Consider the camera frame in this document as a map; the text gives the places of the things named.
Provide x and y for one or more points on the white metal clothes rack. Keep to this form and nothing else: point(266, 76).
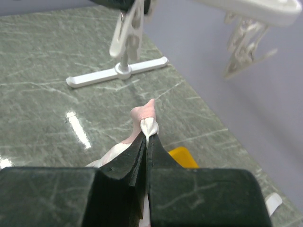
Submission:
point(118, 71)

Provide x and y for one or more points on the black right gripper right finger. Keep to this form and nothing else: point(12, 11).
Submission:
point(232, 196)

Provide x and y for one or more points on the white end hanger clip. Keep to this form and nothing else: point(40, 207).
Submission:
point(128, 34)

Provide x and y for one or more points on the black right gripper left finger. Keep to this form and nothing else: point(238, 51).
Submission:
point(45, 196)

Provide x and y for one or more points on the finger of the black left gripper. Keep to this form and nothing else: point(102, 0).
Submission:
point(149, 6)
point(122, 5)

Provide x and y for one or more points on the yellow plastic tray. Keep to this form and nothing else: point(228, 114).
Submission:
point(183, 157)

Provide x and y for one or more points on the white pink underwear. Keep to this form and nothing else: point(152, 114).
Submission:
point(119, 197)

